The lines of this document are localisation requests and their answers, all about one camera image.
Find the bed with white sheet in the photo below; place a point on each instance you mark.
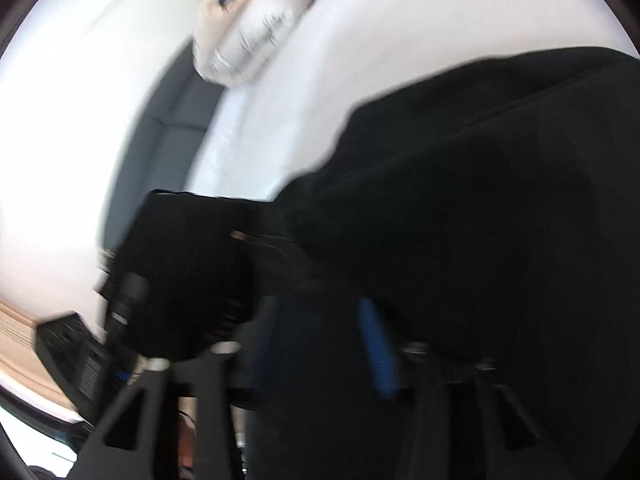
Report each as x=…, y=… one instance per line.
x=350, y=60

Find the folded beige duvet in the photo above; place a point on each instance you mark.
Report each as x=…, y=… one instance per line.
x=240, y=35

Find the grey padded headboard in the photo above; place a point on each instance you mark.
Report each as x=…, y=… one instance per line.
x=160, y=160

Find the black denim pants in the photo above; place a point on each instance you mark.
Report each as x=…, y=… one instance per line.
x=450, y=210

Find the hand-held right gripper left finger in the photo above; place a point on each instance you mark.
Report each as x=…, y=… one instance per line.
x=215, y=410

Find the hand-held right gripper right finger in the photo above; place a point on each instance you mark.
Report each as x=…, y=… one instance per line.
x=377, y=350

